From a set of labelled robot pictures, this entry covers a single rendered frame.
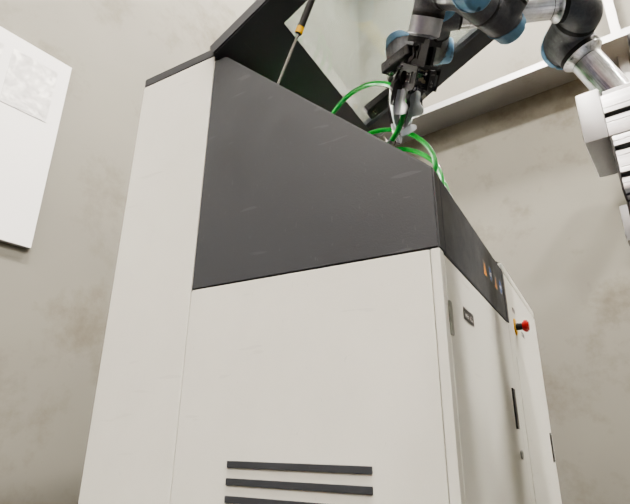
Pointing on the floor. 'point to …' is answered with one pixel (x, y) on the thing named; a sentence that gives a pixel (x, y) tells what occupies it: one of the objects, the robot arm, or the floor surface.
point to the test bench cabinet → (323, 389)
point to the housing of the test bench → (151, 295)
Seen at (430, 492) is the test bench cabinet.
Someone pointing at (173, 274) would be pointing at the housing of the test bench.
